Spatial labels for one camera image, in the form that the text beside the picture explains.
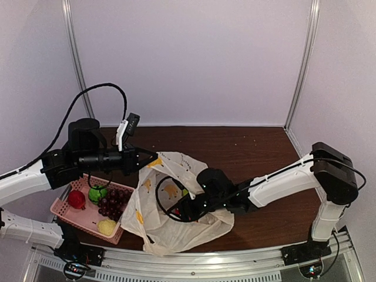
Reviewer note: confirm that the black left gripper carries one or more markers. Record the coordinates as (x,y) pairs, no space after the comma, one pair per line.
(130,163)

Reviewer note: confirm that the beige plastic bag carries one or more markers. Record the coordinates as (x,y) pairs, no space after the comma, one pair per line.
(155,214)

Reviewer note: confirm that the dark red grape bunch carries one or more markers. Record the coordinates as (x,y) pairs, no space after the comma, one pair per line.
(114,203)

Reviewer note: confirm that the yellow fruit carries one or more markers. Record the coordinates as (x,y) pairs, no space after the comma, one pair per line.
(106,227)

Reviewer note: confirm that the red fruit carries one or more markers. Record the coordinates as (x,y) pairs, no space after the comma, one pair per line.
(77,200)

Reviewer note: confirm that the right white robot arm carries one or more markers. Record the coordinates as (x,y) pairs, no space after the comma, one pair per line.
(323,167)

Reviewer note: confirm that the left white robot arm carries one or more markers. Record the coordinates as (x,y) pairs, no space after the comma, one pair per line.
(85,152)

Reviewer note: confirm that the pink perforated plastic basket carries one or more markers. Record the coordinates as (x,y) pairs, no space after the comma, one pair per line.
(85,220)

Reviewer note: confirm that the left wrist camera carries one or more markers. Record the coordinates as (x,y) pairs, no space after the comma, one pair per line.
(126,129)

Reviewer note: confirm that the left aluminium frame post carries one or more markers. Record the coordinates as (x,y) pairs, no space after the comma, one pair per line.
(74,50)

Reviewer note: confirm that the aluminium frame post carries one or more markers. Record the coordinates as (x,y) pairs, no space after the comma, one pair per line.
(74,50)
(305,60)

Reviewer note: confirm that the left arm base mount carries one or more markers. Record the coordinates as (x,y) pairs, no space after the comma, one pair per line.
(78,257)

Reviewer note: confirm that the front aluminium rail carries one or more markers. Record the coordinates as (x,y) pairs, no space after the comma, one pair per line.
(267,264)

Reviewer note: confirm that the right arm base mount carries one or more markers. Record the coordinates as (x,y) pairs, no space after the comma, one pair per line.
(308,256)

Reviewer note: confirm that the right aluminium frame post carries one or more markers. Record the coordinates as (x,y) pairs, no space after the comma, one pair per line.
(305,60)

